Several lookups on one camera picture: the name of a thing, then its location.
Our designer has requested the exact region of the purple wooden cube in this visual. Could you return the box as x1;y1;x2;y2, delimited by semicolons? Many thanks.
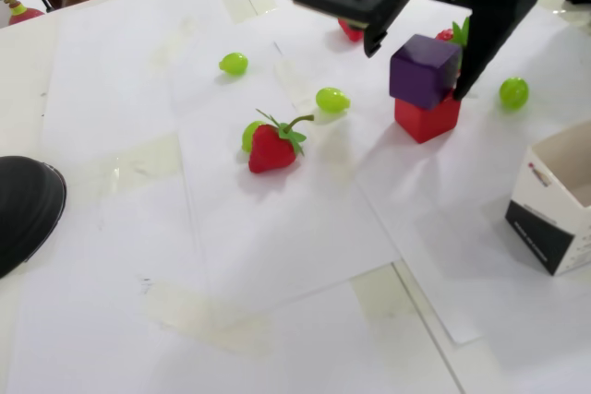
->
389;33;463;112

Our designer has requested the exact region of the red wooden cube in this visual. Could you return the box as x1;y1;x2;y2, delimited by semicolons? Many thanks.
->
393;89;462;145

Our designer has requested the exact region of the green plastic grape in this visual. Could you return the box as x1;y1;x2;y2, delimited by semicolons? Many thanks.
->
498;76;530;112
218;52;249;77
241;120;268;154
315;86;351;114

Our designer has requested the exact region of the long-stemmed red plastic strawberry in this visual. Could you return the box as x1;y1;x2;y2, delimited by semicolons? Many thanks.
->
247;108;315;174

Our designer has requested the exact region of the white and black open carton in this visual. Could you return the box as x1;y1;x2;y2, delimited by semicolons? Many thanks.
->
504;119;591;278

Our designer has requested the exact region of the red fire extinguisher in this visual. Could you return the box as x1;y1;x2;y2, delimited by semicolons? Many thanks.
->
0;0;56;29

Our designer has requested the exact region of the black round dome object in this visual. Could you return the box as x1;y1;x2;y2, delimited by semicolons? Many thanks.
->
0;156;68;280

